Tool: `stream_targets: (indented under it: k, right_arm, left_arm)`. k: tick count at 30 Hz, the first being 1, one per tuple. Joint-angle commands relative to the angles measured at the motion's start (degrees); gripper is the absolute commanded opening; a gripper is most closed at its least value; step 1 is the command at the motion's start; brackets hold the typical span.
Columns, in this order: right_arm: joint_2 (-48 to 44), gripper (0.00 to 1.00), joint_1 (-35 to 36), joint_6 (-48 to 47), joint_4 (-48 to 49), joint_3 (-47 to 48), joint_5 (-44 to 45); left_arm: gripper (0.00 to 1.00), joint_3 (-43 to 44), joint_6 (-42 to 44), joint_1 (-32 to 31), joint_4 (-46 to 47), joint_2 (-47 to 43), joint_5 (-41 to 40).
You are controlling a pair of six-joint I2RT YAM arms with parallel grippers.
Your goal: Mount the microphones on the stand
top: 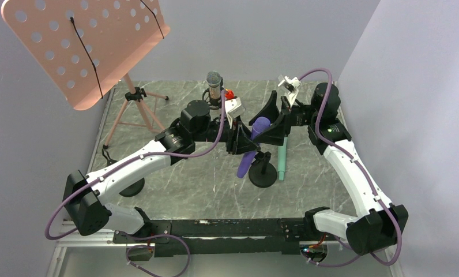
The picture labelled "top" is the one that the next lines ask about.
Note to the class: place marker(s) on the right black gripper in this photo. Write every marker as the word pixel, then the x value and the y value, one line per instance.
pixel 286 119

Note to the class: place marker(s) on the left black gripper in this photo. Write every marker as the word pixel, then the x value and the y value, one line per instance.
pixel 233 135

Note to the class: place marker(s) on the black round-base microphone stand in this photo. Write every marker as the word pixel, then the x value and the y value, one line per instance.
pixel 262 173

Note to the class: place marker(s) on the glitter microphone with mesh head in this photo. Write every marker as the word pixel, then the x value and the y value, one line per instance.
pixel 214 80

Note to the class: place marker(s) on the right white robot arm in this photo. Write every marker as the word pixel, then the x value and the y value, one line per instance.
pixel 378 222

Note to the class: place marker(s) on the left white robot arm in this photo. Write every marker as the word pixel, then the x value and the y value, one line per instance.
pixel 87 198

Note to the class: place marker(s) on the pink perforated music stand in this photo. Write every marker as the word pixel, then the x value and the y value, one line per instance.
pixel 86 47

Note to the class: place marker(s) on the teal plastic microphone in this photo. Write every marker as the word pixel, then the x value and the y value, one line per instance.
pixel 282 159

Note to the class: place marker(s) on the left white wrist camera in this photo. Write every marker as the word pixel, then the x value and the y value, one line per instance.
pixel 233 106

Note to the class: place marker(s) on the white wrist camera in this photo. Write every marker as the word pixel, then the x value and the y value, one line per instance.
pixel 233 106
pixel 290 87

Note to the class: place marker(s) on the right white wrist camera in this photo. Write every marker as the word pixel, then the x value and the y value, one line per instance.
pixel 290 87

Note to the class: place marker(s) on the black shock mount tripod stand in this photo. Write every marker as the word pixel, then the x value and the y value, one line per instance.
pixel 213 99

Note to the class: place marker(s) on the black base frame bar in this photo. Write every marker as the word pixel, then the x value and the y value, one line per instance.
pixel 225 236

